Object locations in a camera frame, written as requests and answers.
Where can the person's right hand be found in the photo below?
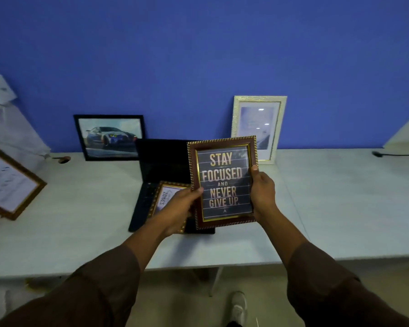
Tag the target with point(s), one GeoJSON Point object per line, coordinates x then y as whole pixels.
{"type": "Point", "coordinates": [263, 194]}

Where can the person's left hand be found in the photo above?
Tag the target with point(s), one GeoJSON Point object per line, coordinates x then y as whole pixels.
{"type": "Point", "coordinates": [177, 210]}

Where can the person's right thumb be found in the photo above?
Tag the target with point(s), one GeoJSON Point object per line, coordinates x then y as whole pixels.
{"type": "Point", "coordinates": [255, 173]}

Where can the person's left thumb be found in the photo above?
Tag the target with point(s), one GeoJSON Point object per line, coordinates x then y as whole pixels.
{"type": "Point", "coordinates": [194, 192]}

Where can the brown gold-trimmed quote frame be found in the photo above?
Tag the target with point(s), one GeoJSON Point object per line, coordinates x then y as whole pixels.
{"type": "Point", "coordinates": [223, 182]}

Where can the person's right forearm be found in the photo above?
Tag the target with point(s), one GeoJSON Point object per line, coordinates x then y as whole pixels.
{"type": "Point", "coordinates": [313, 269]}

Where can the person's left forearm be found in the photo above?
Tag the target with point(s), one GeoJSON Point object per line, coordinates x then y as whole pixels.
{"type": "Point", "coordinates": [99, 272]}

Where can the black laptop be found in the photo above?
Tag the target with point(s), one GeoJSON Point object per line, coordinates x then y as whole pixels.
{"type": "Point", "coordinates": [156, 180]}

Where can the black-framed car picture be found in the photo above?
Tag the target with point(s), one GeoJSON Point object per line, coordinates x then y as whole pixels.
{"type": "Point", "coordinates": [109, 137]}

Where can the person's grey shoe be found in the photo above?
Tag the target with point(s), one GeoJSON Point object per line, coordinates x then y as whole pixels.
{"type": "Point", "coordinates": [238, 308]}

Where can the white angled board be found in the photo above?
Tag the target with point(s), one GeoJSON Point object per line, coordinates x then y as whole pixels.
{"type": "Point", "coordinates": [407, 132]}

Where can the gold-framed white document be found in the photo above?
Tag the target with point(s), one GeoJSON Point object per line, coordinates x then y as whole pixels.
{"type": "Point", "coordinates": [10, 183]}

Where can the crumpled white plastic sheet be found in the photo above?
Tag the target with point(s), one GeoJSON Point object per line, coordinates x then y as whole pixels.
{"type": "Point", "coordinates": [10, 125]}

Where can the small gold-trimmed picture frame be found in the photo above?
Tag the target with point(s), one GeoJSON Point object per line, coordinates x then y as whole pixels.
{"type": "Point", "coordinates": [165, 197]}

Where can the white ornate picture frame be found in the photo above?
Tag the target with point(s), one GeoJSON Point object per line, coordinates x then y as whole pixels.
{"type": "Point", "coordinates": [259, 122]}

